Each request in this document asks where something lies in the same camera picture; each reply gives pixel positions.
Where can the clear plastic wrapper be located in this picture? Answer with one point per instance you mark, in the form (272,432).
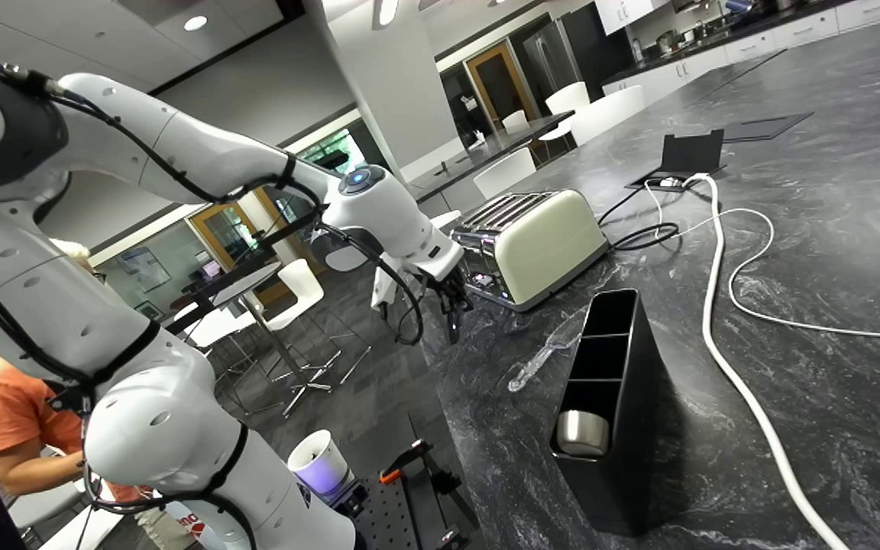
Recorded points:
(539,359)

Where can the wooden glass door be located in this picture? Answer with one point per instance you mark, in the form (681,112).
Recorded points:
(230,237)

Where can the white chair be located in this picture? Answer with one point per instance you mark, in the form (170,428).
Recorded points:
(505,172)

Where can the metal cup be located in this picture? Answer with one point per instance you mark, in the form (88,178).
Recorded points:
(583,432)

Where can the row of white chairs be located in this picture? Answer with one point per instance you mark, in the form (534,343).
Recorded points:
(600,111)

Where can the kitchen counter with white cabinets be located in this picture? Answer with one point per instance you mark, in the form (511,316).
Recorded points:
(753,38)

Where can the person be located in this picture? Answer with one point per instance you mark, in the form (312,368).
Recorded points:
(16,420)

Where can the steel refrigerator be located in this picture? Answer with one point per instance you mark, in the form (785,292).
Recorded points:
(554,57)

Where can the long dark table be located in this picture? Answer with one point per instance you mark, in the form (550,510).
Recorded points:
(486,153)

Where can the round high table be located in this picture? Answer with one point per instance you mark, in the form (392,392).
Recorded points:
(245,286)

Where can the black compartment organiser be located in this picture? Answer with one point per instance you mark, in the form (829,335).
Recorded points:
(623,397)

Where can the framed wall picture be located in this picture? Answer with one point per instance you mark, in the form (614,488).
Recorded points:
(144,269)

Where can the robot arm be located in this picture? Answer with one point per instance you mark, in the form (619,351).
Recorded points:
(180,153)

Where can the group of white chairs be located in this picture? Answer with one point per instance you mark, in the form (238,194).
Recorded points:
(299,294)

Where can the cream and chrome toaster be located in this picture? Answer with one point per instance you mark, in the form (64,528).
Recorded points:
(543,244)

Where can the flat black counter hatch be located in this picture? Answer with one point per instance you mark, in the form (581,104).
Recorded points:
(767,127)

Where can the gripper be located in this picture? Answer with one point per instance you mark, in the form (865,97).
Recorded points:
(451,284)

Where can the black and orange clamp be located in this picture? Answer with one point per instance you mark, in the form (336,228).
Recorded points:
(403,466)

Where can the black pop-up socket box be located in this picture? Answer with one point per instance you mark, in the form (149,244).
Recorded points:
(690,153)

